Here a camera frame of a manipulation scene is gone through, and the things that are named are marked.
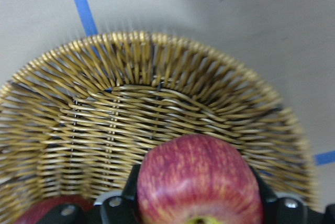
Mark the red yellow apple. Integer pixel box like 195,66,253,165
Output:
137,135,264,223

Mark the dark red apple in basket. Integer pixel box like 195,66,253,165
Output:
13,195,95,224

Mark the woven wicker basket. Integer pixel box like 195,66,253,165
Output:
1,32,319,223

